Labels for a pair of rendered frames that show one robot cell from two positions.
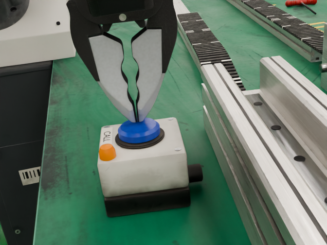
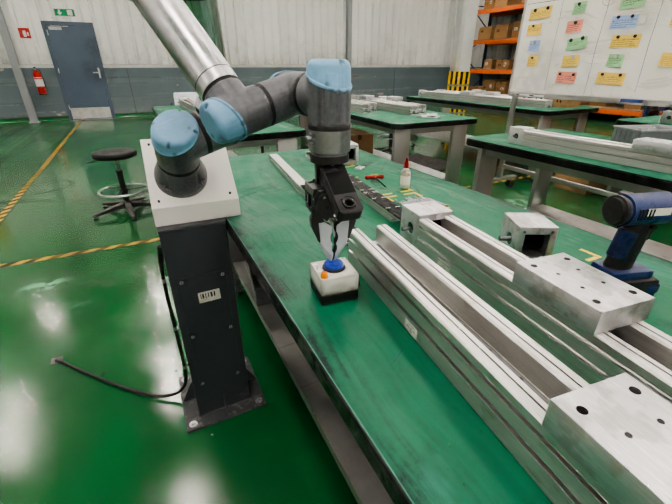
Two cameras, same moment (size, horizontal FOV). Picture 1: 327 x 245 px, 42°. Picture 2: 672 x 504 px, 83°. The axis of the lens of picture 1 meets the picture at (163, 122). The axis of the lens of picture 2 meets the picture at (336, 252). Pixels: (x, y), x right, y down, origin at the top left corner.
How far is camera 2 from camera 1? 40 cm
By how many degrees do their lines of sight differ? 16
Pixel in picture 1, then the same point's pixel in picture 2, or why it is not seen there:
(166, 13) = not seen: hidden behind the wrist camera
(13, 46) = (199, 208)
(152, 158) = (344, 276)
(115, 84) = (327, 243)
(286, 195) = (411, 286)
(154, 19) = not seen: hidden behind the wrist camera
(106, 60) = (325, 233)
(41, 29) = (218, 196)
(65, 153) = (279, 277)
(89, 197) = (307, 297)
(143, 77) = (339, 240)
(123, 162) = (332, 279)
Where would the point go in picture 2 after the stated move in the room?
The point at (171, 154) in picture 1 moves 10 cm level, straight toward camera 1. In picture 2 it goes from (352, 274) to (371, 301)
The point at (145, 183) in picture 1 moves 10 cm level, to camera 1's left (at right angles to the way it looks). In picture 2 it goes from (340, 288) to (290, 296)
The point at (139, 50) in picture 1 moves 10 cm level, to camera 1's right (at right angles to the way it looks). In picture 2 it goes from (339, 228) to (386, 223)
